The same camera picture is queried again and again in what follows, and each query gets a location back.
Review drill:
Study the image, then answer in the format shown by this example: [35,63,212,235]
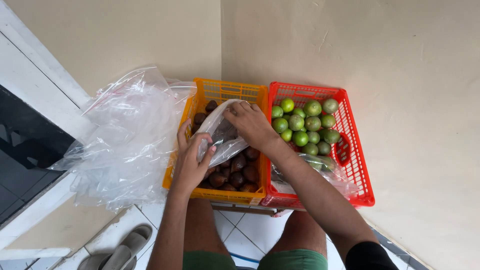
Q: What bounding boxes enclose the person's left leg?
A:
[184,198,230,258]

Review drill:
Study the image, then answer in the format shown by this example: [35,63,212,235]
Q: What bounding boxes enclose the dark glass window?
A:
[0,84,78,226]

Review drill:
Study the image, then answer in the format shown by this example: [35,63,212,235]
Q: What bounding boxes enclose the black sleeve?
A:
[344,241,399,270]

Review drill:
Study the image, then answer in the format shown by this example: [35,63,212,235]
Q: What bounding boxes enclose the clear bag with limes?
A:
[270,152,359,198]

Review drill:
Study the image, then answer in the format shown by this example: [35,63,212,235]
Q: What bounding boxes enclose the green shorts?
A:
[182,249,329,270]

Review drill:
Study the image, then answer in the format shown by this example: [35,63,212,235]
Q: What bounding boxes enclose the heap of green limes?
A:
[271,97,342,172]

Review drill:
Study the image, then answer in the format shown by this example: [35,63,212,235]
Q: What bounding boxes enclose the pile of large clear bags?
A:
[49,67,198,212]

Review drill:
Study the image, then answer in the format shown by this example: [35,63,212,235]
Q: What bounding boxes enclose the heap of brown snake fruits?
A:
[192,100,262,193]

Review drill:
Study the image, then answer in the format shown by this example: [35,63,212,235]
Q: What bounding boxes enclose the wooden stool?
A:
[211,202,294,218]

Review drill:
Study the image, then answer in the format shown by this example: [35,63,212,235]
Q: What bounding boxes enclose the small clear plastic bag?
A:
[195,99,250,168]

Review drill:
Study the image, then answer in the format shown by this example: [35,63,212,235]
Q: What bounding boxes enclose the orange plastic basket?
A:
[162,77,269,206]

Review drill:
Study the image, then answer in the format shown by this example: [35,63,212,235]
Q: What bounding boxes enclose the blue cable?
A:
[229,252,260,263]

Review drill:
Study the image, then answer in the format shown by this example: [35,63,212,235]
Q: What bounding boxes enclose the person's left hand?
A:
[170,119,217,194]

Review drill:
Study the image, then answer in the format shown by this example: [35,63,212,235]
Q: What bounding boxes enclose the grey sandal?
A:
[77,253,137,270]
[101,224,153,270]

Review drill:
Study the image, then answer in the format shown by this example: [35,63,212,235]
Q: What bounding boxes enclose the red plastic basket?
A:
[260,81,376,210]

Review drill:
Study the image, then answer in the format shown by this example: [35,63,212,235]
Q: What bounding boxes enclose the person's leg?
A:
[184,198,230,258]
[268,210,328,259]

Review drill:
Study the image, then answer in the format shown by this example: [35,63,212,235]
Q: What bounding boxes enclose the person's right hand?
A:
[224,101,280,152]

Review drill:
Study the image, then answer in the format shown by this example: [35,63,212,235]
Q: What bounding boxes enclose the person's right leg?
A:
[268,210,328,259]

